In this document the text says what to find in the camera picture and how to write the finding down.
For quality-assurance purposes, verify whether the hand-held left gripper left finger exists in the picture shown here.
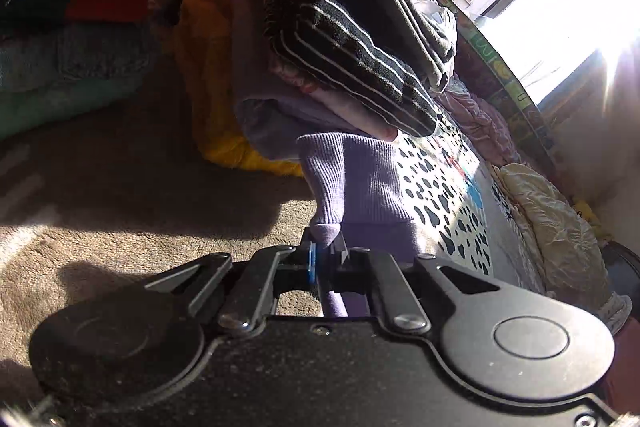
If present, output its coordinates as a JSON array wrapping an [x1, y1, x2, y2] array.
[[145, 227, 319, 334]]

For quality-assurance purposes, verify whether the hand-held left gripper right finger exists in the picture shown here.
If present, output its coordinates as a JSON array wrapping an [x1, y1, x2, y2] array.
[[320, 234, 502, 334]]

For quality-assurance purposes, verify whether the lavender sweatshirt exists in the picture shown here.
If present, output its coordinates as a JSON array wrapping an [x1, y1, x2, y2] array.
[[297, 132, 423, 318]]

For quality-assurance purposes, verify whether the spotted cartoon bed sheet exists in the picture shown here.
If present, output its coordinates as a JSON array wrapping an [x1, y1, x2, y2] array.
[[390, 107, 507, 279]]

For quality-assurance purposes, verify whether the grey-brown plush blanket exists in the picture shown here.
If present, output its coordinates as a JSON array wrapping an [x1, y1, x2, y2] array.
[[0, 72, 321, 408]]

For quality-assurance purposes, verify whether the pink quilt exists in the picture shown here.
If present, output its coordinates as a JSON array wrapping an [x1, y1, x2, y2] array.
[[440, 77, 517, 164]]

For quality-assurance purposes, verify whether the mauve garment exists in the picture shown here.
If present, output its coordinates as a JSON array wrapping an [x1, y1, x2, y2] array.
[[232, 0, 401, 164]]

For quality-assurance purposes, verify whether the beige floral quilt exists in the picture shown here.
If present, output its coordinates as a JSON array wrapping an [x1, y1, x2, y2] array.
[[492, 162, 614, 304]]

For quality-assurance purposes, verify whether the dark striped garment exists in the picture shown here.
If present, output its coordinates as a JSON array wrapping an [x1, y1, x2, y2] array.
[[247, 0, 442, 138]]

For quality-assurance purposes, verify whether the yellow garment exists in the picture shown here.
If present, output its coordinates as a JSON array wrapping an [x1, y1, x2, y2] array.
[[164, 0, 307, 178]]

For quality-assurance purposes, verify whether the yellow plush toy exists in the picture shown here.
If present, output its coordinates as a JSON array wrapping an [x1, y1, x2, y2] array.
[[572, 199, 602, 229]]

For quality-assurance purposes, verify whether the colourful alphabet foam mat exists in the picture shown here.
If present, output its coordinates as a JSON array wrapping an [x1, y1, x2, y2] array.
[[405, 0, 562, 168]]

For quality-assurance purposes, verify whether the white pillow with red print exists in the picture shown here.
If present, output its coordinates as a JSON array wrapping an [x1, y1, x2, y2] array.
[[410, 0, 458, 42]]

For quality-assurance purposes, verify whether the cream small-print quilt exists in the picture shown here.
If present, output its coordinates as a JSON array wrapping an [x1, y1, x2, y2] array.
[[594, 291, 634, 334]]

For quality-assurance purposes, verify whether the dark wooden headboard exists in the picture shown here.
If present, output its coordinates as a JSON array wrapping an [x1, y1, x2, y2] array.
[[599, 241, 640, 299]]

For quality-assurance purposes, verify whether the teal garment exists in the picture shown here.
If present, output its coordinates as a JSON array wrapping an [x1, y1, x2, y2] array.
[[0, 72, 152, 141]]

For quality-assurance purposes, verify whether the pink pillow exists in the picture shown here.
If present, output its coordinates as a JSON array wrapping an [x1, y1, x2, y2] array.
[[597, 327, 640, 410]]

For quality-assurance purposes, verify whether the wooden-framed window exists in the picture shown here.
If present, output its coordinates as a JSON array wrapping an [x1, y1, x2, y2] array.
[[370, 0, 640, 108]]

